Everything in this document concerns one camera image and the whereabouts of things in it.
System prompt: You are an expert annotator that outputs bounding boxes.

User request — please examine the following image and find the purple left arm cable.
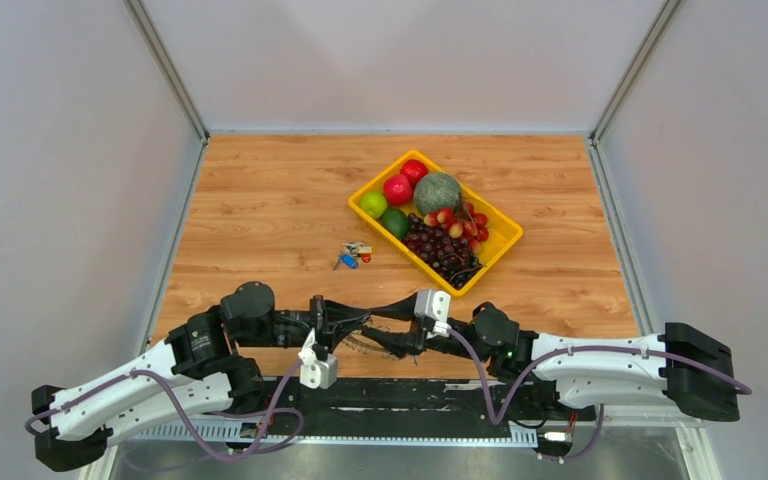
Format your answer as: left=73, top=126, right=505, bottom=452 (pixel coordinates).
left=24, top=357, right=307, bottom=465

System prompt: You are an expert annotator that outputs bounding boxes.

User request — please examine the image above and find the red apple back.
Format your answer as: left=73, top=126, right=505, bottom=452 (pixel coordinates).
left=400, top=159, right=429, bottom=188

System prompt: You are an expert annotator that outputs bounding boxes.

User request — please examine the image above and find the light green apple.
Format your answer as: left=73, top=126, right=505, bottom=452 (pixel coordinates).
left=358, top=191, right=389, bottom=220

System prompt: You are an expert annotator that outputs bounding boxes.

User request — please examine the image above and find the white slotted cable duct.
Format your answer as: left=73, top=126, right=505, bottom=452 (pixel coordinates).
left=145, top=423, right=539, bottom=448

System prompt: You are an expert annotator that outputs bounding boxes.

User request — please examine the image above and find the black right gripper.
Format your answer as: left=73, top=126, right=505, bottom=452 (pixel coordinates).
left=361, top=293, right=489, bottom=364

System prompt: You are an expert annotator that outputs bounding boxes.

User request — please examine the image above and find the purple grape bunch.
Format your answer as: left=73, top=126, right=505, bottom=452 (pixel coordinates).
left=402, top=213, right=484, bottom=290

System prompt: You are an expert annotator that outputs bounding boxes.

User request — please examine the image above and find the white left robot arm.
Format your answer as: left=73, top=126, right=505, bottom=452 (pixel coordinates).
left=26, top=281, right=371, bottom=472

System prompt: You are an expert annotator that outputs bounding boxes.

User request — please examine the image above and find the red apple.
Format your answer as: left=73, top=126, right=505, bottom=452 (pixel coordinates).
left=382, top=174, right=413, bottom=206
left=400, top=159, right=429, bottom=188

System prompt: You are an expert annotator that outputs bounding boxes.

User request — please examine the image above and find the red apple front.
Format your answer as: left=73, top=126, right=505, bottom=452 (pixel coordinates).
left=382, top=174, right=413, bottom=206

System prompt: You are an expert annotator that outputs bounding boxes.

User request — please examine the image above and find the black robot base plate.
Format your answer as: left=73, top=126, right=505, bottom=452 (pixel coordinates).
left=277, top=377, right=596, bottom=440

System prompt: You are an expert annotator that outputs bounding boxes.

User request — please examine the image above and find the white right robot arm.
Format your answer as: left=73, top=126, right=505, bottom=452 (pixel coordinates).
left=360, top=290, right=752, bottom=422

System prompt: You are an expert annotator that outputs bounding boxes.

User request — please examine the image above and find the right aluminium frame post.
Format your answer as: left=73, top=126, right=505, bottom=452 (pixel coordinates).
left=589, top=0, right=685, bottom=143

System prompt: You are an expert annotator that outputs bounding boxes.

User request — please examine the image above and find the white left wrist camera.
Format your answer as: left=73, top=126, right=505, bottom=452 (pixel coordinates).
left=298, top=331, right=338, bottom=390

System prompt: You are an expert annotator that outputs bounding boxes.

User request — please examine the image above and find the aluminium frame post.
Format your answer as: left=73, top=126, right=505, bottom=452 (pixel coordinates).
left=589, top=0, right=685, bottom=143
left=123, top=0, right=212, bottom=143

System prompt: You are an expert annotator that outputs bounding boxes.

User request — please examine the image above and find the dark green avocado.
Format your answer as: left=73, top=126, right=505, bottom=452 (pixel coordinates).
left=379, top=208, right=410, bottom=241

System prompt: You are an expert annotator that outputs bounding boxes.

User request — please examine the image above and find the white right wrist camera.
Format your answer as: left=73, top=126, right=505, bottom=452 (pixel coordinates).
left=413, top=289, right=452, bottom=339

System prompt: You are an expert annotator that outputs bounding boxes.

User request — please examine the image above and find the netted green melon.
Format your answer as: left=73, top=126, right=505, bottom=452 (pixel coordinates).
left=413, top=172, right=462, bottom=216

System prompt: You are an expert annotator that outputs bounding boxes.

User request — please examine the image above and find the yellow plastic tray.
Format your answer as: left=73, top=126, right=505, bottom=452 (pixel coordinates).
left=348, top=150, right=523, bottom=297

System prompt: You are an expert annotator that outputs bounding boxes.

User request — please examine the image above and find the left aluminium frame post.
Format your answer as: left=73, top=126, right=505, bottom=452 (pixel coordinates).
left=123, top=0, right=212, bottom=143

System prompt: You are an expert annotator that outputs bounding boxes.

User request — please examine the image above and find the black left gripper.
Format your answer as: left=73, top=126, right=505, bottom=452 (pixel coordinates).
left=238, top=295, right=371, bottom=355

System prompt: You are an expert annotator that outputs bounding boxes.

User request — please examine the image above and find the key bunch with coloured tags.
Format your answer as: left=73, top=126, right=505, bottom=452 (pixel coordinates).
left=333, top=241, right=376, bottom=270

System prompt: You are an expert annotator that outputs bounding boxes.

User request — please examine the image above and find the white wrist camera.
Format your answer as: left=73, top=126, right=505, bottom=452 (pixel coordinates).
left=298, top=331, right=338, bottom=390
left=413, top=289, right=452, bottom=339

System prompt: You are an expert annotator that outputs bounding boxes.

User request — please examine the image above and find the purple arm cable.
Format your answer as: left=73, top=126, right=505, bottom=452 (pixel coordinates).
left=24, top=357, right=307, bottom=465
left=446, top=327, right=754, bottom=427

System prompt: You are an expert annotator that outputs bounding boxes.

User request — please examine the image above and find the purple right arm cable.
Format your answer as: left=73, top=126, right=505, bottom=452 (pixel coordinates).
left=446, top=327, right=754, bottom=427

